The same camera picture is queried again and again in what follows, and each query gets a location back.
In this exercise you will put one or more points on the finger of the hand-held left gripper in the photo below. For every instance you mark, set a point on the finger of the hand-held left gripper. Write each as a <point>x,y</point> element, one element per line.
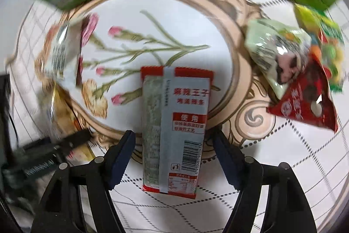
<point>73,138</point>
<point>5,110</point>

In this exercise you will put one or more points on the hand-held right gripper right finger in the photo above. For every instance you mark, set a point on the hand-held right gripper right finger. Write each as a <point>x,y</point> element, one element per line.
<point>227,159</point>

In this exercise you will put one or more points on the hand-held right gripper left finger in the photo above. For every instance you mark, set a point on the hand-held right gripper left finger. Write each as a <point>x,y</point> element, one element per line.
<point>122,159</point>

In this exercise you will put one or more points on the clear yellow-edged snack packet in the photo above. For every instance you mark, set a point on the clear yellow-edged snack packet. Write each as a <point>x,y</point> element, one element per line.
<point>64,113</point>

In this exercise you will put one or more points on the red and white snack packet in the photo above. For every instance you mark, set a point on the red and white snack packet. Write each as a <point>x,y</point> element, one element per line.
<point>177,126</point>

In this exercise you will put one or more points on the clear grey snack packet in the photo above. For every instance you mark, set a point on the clear grey snack packet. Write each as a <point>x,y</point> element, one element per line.
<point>64,52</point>

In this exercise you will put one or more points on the red triangular snack packet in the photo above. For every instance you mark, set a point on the red triangular snack packet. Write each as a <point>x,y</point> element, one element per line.
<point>305,102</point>

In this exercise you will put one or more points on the pale green cow packet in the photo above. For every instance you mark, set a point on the pale green cow packet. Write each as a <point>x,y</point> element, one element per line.
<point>275,50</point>

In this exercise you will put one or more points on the white floral printed blanket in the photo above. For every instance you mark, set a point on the white floral printed blanket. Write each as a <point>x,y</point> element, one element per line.
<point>169,39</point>

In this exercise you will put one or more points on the green candy packet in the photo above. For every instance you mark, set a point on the green candy packet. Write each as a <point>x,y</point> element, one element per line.
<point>327,44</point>

